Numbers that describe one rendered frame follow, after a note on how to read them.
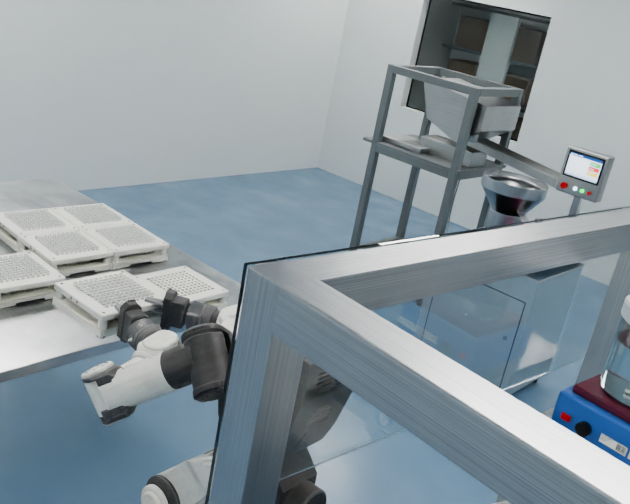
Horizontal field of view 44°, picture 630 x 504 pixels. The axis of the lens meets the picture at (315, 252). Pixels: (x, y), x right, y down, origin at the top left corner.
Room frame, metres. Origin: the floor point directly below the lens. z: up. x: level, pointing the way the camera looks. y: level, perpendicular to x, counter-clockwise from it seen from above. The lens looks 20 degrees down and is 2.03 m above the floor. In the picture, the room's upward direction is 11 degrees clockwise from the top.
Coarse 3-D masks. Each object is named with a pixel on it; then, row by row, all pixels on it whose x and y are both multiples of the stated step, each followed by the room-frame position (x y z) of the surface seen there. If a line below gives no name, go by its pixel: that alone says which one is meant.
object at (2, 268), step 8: (16, 256) 2.41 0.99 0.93; (24, 256) 2.42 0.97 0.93; (0, 264) 2.33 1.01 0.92; (8, 264) 2.34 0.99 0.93; (16, 264) 2.35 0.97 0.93; (24, 264) 2.36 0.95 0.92; (32, 264) 2.38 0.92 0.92; (0, 272) 2.26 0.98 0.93; (8, 272) 2.27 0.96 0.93; (16, 272) 2.29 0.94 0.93; (24, 272) 2.30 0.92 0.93; (32, 272) 2.31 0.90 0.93; (40, 272) 2.33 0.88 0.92; (48, 272) 2.33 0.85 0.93; (0, 280) 2.21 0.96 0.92; (8, 280) 2.23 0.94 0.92; (32, 288) 2.29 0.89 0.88
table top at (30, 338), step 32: (0, 192) 3.22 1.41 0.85; (32, 192) 3.30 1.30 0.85; (64, 192) 3.38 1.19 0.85; (192, 256) 2.92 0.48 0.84; (0, 320) 2.10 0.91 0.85; (32, 320) 2.14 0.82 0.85; (64, 320) 2.18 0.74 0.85; (0, 352) 1.92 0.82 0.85; (32, 352) 1.96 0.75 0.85; (64, 352) 1.99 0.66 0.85; (96, 352) 2.06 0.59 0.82
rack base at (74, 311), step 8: (56, 304) 2.04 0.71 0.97; (64, 304) 2.02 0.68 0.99; (72, 304) 2.03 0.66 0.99; (64, 312) 2.01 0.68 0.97; (72, 312) 1.99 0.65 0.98; (80, 312) 1.99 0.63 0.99; (144, 312) 2.06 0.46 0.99; (80, 320) 1.96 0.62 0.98; (88, 320) 1.95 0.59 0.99; (96, 320) 1.96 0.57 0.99; (152, 320) 2.04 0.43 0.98; (160, 320) 2.06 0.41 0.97; (88, 328) 1.93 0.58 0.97; (96, 328) 1.91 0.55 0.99; (112, 328) 1.93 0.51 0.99
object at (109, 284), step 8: (104, 280) 2.11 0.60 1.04; (112, 280) 2.12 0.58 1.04; (120, 280) 2.14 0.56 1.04; (88, 288) 2.05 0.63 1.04; (96, 288) 2.05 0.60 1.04; (104, 288) 2.06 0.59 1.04; (112, 288) 2.08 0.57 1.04; (120, 288) 2.09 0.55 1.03; (128, 288) 2.10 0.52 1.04; (136, 288) 2.10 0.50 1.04; (104, 296) 2.02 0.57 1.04; (112, 296) 2.03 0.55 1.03; (120, 296) 2.03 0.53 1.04; (128, 296) 2.03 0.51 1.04
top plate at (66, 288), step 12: (96, 276) 2.15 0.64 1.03; (108, 276) 2.17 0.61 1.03; (132, 276) 2.20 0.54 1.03; (60, 288) 2.03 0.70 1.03; (72, 288) 2.03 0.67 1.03; (72, 300) 1.99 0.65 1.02; (84, 300) 1.97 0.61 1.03; (144, 300) 2.05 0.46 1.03; (96, 312) 1.92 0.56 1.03; (108, 312) 1.93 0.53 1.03
